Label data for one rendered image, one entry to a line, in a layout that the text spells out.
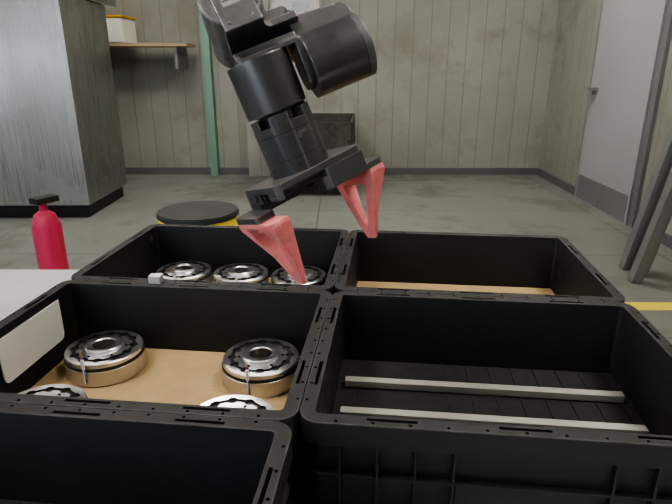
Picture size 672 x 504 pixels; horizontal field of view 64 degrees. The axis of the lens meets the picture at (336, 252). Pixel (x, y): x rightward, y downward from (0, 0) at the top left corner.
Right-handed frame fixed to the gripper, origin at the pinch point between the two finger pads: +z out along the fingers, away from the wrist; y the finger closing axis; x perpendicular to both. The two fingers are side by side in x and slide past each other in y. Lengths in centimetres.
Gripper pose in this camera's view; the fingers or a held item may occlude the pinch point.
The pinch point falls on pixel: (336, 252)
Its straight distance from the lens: 53.8
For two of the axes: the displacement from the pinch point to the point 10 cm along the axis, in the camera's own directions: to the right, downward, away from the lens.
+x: 5.7, 0.4, -8.2
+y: -7.3, 4.7, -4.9
